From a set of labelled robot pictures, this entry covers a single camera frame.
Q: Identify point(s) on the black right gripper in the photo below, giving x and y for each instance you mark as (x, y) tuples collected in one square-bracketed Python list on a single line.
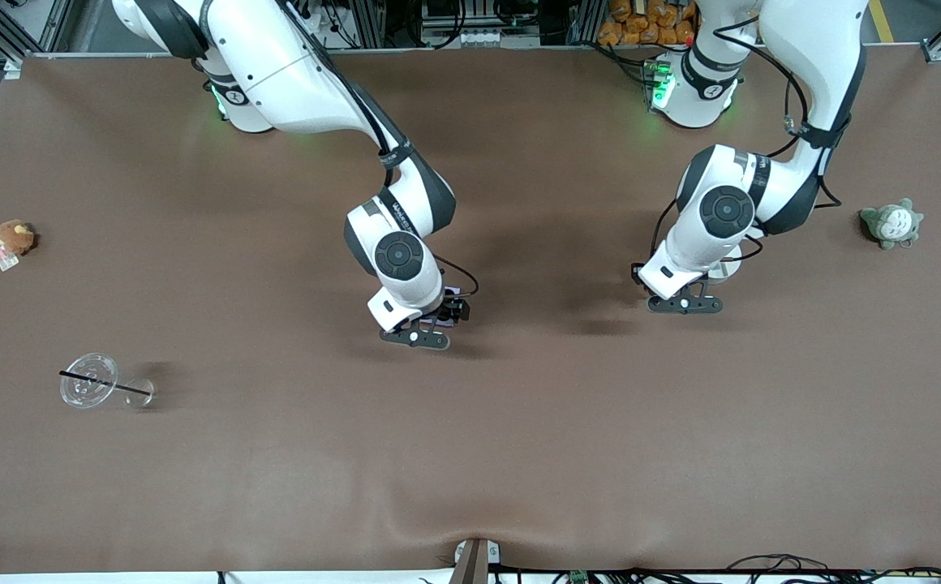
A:
[(452, 309)]

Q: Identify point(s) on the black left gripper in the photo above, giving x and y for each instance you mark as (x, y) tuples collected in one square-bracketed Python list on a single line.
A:
[(705, 276)]

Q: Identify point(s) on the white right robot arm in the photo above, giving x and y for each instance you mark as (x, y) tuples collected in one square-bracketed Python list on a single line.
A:
[(292, 73)]

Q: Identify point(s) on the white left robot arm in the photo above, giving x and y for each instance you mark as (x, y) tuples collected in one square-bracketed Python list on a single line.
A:
[(811, 49)]

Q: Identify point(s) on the white round table lamp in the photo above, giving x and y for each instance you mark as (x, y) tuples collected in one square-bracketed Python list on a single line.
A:
[(732, 270)]

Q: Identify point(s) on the brown table cover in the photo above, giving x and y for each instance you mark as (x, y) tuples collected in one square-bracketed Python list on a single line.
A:
[(470, 446)]

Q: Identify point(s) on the green grey plush toy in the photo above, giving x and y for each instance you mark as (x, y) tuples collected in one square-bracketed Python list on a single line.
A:
[(892, 225)]

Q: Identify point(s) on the pile of orange buns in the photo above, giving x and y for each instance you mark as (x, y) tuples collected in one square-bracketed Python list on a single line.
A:
[(649, 24)]

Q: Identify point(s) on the white terminal strip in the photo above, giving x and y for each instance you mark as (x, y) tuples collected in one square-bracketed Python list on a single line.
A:
[(479, 38)]

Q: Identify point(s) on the black drinking straw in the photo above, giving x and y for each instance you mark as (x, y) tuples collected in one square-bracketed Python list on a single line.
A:
[(105, 384)]

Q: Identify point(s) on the clear plastic cup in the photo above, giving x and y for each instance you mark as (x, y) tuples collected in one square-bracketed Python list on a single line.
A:
[(81, 393)]

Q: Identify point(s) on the brown plush toy with tag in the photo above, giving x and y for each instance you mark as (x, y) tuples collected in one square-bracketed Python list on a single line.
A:
[(15, 237)]

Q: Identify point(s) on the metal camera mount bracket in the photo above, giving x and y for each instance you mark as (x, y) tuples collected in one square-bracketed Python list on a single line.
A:
[(474, 561)]

